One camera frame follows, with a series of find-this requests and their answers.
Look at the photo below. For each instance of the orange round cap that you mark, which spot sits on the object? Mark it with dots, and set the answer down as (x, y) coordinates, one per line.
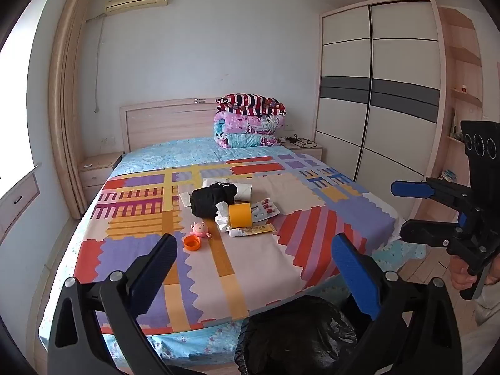
(192, 243)

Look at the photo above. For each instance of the white rectangular box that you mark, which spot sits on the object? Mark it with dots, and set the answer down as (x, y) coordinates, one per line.
(213, 181)

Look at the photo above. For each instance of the black plastic trash bag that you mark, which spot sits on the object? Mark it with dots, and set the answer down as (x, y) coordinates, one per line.
(297, 336)

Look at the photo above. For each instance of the white sliding door wardrobe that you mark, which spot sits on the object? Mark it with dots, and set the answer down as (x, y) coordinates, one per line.
(371, 97)

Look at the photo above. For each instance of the pink and blue folded quilt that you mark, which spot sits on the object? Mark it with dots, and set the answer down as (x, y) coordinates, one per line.
(246, 129)

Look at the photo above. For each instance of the wooden nightstand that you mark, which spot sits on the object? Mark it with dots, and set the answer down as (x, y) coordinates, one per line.
(308, 150)
(95, 174)

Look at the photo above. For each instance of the white tissue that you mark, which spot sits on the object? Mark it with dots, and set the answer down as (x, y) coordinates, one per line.
(222, 216)

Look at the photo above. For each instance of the wooden headboard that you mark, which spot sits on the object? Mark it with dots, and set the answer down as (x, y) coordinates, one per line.
(168, 121)

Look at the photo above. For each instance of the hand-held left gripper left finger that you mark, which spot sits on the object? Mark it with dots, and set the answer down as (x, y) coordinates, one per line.
(164, 258)

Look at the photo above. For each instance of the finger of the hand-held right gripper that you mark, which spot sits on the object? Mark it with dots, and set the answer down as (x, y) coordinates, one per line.
(427, 232)
(410, 189)

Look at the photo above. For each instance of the wooden corner shelf unit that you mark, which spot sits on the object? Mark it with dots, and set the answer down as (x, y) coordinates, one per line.
(461, 70)

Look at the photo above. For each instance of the beige curtain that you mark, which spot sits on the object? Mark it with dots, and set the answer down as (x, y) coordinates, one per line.
(68, 97)

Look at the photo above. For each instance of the yellow tape roll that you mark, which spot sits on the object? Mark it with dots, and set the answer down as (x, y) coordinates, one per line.
(240, 215)

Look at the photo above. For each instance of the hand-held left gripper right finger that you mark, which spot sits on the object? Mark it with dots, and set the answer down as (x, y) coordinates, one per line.
(353, 269)

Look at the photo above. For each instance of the striped folded blanket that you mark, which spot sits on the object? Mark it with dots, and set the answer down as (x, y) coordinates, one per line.
(250, 103)

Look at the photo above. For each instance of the blue items on shelf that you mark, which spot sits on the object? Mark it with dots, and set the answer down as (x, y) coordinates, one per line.
(448, 174)

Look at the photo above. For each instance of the person's right hand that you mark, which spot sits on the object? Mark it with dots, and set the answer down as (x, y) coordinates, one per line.
(461, 279)

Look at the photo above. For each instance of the pink pig toy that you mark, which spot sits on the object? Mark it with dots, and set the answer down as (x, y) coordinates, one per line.
(200, 229)

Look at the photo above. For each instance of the person's light clothing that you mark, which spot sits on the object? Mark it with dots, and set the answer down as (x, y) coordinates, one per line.
(488, 304)

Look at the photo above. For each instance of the silver pill blister pack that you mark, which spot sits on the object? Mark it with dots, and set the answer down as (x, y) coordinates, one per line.
(265, 209)

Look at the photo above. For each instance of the beige wall air conditioner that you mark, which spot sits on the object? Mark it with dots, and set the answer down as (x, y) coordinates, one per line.
(136, 0)

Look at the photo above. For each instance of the flat white packet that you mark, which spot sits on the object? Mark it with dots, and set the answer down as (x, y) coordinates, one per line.
(185, 200)

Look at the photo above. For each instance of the bed with blue floral sheet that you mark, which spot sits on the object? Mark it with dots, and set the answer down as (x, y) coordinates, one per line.
(172, 152)

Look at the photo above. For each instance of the white tissue pack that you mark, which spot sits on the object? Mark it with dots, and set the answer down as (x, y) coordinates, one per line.
(244, 191)

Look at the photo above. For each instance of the window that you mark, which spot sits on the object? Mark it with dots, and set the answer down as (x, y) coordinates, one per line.
(17, 109)

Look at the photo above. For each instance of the black cloth bag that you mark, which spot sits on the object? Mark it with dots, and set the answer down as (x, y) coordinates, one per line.
(209, 201)

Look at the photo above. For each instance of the white and yellow tube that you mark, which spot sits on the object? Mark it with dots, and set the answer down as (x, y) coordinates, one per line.
(252, 231)

